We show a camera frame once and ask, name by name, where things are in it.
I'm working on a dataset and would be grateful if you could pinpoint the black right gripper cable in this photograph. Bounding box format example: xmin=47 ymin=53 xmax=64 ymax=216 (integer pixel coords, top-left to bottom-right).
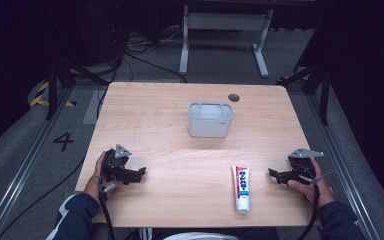
xmin=296 ymin=169 xmax=336 ymax=240

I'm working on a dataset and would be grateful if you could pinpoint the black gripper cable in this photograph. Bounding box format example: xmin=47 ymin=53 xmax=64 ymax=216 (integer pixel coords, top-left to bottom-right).
xmin=296 ymin=169 xmax=336 ymax=240
xmin=94 ymin=176 xmax=117 ymax=240

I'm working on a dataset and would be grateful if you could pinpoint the white toothpaste tube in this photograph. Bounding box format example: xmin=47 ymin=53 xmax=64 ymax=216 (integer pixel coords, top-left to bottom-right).
xmin=230 ymin=165 xmax=252 ymax=215

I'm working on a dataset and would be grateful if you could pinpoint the yellow black hazard tape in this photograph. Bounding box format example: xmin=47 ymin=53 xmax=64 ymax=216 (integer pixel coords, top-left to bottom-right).
xmin=29 ymin=81 xmax=78 ymax=108

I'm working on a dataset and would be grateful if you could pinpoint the bundle of black cables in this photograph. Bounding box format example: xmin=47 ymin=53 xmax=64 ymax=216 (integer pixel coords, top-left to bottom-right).
xmin=94 ymin=19 xmax=189 ymax=119

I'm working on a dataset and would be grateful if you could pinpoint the white metal table frame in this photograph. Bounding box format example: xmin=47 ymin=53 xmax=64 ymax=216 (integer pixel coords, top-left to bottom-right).
xmin=178 ymin=4 xmax=275 ymax=79

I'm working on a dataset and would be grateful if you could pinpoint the white plastic holder box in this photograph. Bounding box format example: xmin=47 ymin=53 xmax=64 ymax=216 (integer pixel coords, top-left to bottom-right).
xmin=188 ymin=102 xmax=235 ymax=139

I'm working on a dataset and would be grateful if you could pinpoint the person's left hand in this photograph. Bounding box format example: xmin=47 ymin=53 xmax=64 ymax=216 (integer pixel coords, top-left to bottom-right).
xmin=83 ymin=150 xmax=121 ymax=202

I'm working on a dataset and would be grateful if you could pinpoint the person's right hand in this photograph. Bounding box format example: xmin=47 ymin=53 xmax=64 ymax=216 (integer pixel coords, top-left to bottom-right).
xmin=286 ymin=157 xmax=336 ymax=208

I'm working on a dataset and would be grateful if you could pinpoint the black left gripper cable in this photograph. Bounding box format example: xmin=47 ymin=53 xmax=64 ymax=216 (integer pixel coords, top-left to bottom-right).
xmin=94 ymin=176 xmax=117 ymax=240

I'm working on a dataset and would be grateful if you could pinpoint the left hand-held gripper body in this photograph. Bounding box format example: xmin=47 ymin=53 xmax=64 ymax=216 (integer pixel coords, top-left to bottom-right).
xmin=101 ymin=143 xmax=139 ymax=186

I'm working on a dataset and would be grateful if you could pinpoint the white round object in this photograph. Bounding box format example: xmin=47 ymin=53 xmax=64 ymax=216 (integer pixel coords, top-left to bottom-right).
xmin=162 ymin=231 xmax=239 ymax=240

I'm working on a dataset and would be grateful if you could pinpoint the black floor cable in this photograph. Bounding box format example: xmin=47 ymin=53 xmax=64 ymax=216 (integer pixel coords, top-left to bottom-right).
xmin=0 ymin=156 xmax=87 ymax=240

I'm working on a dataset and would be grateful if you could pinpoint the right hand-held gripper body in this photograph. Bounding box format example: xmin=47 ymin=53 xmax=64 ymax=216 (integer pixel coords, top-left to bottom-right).
xmin=279 ymin=147 xmax=325 ymax=186

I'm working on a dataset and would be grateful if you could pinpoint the black tripod stand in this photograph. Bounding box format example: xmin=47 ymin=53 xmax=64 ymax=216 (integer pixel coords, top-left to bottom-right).
xmin=44 ymin=49 xmax=109 ymax=121
xmin=276 ymin=63 xmax=331 ymax=127

